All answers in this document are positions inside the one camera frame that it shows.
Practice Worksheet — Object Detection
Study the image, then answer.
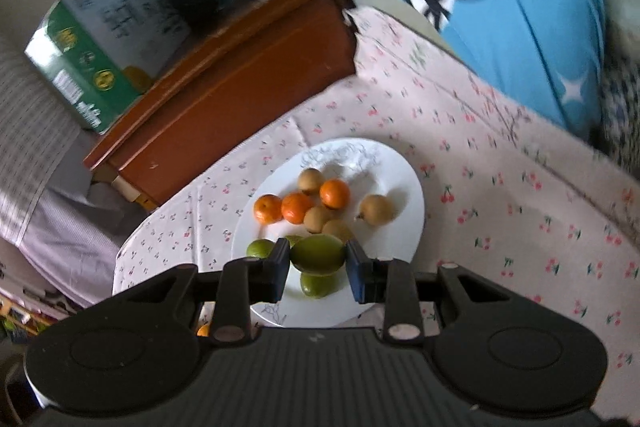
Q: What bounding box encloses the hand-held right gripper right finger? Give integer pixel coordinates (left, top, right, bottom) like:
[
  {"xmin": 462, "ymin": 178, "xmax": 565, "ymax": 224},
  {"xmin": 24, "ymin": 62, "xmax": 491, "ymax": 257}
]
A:
[{"xmin": 345, "ymin": 239, "xmax": 537, "ymax": 342}]

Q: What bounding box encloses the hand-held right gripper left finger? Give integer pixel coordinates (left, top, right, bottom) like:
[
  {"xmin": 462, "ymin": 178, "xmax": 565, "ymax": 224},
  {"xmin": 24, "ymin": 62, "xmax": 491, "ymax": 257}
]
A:
[{"xmin": 115, "ymin": 237, "xmax": 292, "ymax": 344}]

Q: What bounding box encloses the large green lime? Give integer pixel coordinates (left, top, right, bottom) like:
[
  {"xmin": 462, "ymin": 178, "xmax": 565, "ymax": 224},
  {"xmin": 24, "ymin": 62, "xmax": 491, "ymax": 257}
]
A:
[{"xmin": 290, "ymin": 234, "xmax": 347, "ymax": 275}]

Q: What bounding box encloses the small brown longan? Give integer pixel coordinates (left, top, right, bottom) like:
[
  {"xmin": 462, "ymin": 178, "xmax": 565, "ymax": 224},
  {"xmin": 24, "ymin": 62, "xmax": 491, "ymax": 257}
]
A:
[
  {"xmin": 298, "ymin": 168, "xmax": 326, "ymax": 195},
  {"xmin": 303, "ymin": 205, "xmax": 333, "ymax": 233},
  {"xmin": 321, "ymin": 219, "xmax": 355, "ymax": 243}
]

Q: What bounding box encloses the small orange tangerine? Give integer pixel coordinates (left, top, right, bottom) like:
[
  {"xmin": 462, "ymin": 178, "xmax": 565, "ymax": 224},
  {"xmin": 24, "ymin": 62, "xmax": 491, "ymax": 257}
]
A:
[
  {"xmin": 253, "ymin": 194, "xmax": 284, "ymax": 225},
  {"xmin": 281, "ymin": 192, "xmax": 315, "ymax": 225},
  {"xmin": 319, "ymin": 179, "xmax": 351, "ymax": 210}
]

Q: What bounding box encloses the white plate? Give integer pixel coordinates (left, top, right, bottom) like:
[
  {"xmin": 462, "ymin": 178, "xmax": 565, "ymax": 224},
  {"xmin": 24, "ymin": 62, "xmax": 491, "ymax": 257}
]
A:
[{"xmin": 231, "ymin": 138, "xmax": 426, "ymax": 328}]

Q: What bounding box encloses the large brown longan with stem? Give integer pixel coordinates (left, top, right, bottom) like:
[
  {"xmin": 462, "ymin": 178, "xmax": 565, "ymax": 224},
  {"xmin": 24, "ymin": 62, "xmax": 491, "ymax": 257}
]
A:
[{"xmin": 356, "ymin": 194, "xmax": 396, "ymax": 224}]

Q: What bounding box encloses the cherry print tablecloth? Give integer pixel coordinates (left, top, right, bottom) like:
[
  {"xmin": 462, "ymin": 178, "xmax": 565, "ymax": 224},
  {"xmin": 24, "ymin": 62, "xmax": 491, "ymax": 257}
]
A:
[{"xmin": 112, "ymin": 6, "xmax": 640, "ymax": 388}]

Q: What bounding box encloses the purple cloth cover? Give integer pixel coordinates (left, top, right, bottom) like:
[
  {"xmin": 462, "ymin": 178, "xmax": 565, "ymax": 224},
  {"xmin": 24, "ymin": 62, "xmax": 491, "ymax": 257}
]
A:
[{"xmin": 20, "ymin": 167, "xmax": 151, "ymax": 308}]

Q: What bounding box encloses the pink branch print cloth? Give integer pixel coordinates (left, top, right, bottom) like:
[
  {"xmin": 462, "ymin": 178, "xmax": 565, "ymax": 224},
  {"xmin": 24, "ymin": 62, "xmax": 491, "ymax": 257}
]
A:
[{"xmin": 348, "ymin": 6, "xmax": 640, "ymax": 178}]

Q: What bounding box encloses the green and white carton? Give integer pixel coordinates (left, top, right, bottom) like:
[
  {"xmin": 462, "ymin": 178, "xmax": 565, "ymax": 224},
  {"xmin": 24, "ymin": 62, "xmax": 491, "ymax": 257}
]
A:
[{"xmin": 25, "ymin": 0, "xmax": 193, "ymax": 135}]

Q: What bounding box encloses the plaid cloth with lace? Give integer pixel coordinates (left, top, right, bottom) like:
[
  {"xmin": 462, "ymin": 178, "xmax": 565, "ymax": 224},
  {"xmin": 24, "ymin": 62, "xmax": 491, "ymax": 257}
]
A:
[{"xmin": 0, "ymin": 34, "xmax": 83, "ymax": 248}]

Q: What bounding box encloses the blue floral quilt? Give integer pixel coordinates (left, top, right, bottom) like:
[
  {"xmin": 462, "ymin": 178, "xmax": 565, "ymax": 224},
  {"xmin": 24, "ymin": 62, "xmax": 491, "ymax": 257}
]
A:
[{"xmin": 582, "ymin": 0, "xmax": 640, "ymax": 162}]

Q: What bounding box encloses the blue pillow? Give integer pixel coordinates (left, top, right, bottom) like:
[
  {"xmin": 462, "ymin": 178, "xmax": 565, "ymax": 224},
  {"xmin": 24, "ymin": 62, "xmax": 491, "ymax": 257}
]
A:
[{"xmin": 300, "ymin": 0, "xmax": 608, "ymax": 140}]

